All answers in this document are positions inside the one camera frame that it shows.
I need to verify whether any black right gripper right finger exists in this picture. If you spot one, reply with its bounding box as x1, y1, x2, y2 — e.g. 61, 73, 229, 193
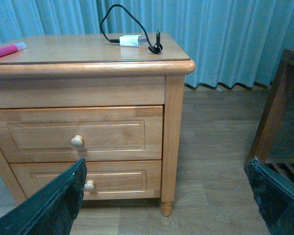
245, 157, 294, 235

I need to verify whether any light blue curtain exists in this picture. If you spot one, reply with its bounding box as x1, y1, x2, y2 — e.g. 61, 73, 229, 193
0, 0, 294, 87

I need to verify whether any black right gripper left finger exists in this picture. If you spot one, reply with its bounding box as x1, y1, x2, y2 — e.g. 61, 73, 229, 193
0, 159, 87, 235

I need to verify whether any black charger cable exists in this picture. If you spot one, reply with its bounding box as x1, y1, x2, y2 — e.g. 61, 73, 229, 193
100, 3, 163, 54

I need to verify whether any wooden drawer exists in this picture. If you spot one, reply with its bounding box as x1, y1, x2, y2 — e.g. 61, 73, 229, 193
11, 160, 161, 200
0, 106, 163, 163

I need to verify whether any white charger adapter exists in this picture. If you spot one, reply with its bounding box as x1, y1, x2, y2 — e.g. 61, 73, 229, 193
119, 35, 147, 47

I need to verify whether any dark wooden side table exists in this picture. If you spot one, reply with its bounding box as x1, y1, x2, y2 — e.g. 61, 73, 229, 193
247, 49, 294, 183

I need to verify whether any pink marker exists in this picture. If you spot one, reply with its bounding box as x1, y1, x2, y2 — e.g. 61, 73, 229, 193
0, 42, 27, 58

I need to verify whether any wooden nightstand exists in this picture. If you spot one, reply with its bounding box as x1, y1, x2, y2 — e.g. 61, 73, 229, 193
0, 33, 196, 216

